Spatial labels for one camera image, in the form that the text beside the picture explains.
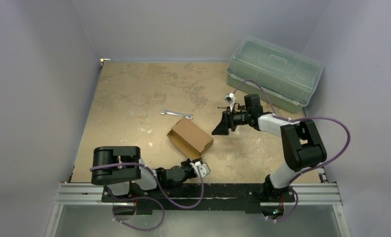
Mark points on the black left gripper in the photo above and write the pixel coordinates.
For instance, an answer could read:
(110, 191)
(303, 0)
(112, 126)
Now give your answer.
(187, 161)

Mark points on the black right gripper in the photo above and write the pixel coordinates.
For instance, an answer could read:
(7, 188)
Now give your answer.
(230, 120)

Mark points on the brown cardboard box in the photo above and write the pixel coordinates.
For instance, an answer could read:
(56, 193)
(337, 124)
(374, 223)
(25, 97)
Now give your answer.
(190, 139)

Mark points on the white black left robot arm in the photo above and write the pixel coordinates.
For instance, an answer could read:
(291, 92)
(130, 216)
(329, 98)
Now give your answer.
(116, 167)

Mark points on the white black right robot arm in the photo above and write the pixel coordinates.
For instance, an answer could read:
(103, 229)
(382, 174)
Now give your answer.
(301, 142)

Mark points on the clear plastic storage box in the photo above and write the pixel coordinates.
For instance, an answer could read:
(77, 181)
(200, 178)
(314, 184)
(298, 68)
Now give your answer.
(287, 78)

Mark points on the silver open-end wrench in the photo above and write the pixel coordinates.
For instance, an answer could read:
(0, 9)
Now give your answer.
(164, 111)

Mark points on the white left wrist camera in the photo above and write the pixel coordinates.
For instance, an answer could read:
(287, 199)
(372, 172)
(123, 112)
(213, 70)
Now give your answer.
(201, 169)

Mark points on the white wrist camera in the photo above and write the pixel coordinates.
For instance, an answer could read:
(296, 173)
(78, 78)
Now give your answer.
(201, 169)
(230, 99)

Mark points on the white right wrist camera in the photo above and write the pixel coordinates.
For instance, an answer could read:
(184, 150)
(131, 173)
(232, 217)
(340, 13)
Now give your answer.
(230, 99)

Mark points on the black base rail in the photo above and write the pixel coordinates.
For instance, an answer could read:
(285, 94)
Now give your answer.
(249, 198)

